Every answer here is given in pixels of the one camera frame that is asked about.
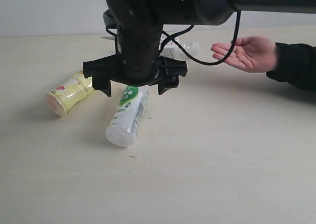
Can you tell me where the person's open hand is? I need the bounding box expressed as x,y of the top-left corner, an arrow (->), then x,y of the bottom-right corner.
224,36 -> 278,73

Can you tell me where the white bottle green label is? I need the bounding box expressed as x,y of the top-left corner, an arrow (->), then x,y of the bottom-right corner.
105,85 -> 149,147

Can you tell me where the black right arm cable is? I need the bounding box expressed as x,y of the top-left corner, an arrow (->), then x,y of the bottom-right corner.
105,10 -> 242,67

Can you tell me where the black sleeved forearm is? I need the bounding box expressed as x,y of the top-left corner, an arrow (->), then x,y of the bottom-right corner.
266,42 -> 316,92

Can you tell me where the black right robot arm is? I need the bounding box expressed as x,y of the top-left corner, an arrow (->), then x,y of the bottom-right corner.
82,0 -> 316,96

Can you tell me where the clear bottle floral white label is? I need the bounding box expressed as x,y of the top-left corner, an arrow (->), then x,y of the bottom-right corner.
160,37 -> 199,60

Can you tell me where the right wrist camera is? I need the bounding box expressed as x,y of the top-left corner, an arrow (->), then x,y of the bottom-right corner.
103,9 -> 117,29

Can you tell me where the yellow bottle red cap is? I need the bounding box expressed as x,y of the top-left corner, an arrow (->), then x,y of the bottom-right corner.
46,71 -> 94,117

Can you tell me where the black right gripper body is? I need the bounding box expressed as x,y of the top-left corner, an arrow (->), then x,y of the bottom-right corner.
82,26 -> 187,86

